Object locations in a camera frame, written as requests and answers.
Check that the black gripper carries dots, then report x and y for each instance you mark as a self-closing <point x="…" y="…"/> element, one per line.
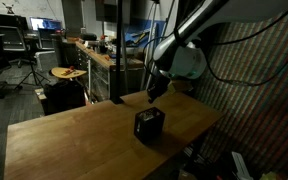
<point x="160" y="85"/>

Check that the black mesh basket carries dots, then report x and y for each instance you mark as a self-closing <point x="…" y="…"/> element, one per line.
<point x="149" y="128"/>

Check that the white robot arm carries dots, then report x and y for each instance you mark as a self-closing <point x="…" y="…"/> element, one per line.
<point x="197" y="40"/>

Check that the black vertical pole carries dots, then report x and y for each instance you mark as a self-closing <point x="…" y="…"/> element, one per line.
<point x="119" y="50"/>

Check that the wooden workbench with drawers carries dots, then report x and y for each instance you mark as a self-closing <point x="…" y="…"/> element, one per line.
<point x="97" y="76"/>

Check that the small orange object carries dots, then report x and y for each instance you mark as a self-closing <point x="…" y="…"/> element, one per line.
<point x="107" y="57"/>

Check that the yellow black tool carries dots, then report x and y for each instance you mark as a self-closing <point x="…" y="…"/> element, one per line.
<point x="140" y="36"/>

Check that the silver metal tripod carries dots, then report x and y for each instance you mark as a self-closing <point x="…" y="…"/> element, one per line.
<point x="151" y="30"/>

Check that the blue panel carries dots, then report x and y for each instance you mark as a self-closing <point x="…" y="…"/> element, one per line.
<point x="129" y="33"/>

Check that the black cup with red item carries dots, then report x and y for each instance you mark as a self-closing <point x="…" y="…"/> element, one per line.
<point x="103" y="46"/>

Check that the small red item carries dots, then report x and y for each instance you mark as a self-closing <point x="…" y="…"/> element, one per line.
<point x="69" y="70"/>

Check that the black storage box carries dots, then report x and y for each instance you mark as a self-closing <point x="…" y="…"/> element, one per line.
<point x="64" y="96"/>

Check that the round wooden stool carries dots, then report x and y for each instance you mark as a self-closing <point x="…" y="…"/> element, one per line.
<point x="67" y="73"/>

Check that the black case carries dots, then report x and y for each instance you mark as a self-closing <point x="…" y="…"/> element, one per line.
<point x="89" y="36"/>

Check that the multicolour striped curtain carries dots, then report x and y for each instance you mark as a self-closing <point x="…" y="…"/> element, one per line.
<point x="250" y="133"/>

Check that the small cardboard box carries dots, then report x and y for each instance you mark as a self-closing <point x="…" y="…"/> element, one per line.
<point x="40" y="94"/>

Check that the white computer case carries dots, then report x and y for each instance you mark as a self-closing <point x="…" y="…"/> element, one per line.
<point x="45" y="60"/>

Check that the black tripod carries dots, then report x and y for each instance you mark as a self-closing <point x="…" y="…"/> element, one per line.
<point x="33" y="68"/>

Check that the monitor with blue screen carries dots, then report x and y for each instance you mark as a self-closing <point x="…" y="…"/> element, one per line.
<point x="45" y="23"/>

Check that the small yellow item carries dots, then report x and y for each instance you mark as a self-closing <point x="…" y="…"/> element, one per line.
<point x="267" y="176"/>

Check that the grey mesh office chair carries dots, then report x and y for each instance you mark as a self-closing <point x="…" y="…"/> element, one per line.
<point x="10" y="38"/>

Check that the black computer monitor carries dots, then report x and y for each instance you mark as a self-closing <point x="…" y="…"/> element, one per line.
<point x="4" y="20"/>

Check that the small drone model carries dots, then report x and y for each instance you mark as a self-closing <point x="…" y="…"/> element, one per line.
<point x="9" y="7"/>

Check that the black wall screen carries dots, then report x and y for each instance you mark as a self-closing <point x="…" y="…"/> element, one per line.
<point x="107" y="10"/>

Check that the white plastic bracket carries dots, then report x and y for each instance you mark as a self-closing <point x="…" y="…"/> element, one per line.
<point x="240" y="166"/>

